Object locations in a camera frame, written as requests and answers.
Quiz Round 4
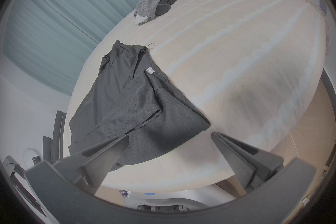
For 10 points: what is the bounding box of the black T-shirt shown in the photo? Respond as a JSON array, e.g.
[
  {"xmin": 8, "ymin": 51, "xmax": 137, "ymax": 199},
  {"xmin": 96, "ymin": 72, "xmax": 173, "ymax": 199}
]
[{"xmin": 68, "ymin": 40, "xmax": 211, "ymax": 166}]

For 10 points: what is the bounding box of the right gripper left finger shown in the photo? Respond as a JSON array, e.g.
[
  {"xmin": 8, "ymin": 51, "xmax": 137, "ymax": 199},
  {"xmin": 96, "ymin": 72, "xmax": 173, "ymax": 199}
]
[{"xmin": 54, "ymin": 134, "xmax": 131, "ymax": 188}]

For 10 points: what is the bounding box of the blue-green curtain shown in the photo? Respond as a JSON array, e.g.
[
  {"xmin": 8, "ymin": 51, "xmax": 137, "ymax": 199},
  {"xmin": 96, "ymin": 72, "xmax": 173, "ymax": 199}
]
[{"xmin": 3, "ymin": 0, "xmax": 175, "ymax": 96}]

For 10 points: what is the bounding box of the bed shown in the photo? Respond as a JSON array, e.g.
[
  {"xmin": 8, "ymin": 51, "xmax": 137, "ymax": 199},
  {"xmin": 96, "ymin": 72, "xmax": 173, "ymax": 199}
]
[{"xmin": 67, "ymin": 0, "xmax": 332, "ymax": 188}]

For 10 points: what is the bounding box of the black dressing table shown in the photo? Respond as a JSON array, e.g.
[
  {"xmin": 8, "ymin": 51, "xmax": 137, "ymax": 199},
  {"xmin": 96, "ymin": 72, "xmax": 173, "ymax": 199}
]
[{"xmin": 42, "ymin": 136, "xmax": 54, "ymax": 163}]

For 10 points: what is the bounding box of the round white framed mirror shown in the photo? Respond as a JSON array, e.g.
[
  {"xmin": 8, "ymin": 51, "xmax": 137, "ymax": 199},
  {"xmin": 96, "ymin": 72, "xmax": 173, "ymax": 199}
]
[{"xmin": 22, "ymin": 148, "xmax": 40, "ymax": 163}]

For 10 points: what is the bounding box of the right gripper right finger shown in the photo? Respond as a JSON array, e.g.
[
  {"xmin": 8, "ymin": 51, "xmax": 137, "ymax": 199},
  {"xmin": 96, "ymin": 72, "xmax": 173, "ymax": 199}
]
[{"xmin": 211, "ymin": 132, "xmax": 285, "ymax": 189}]

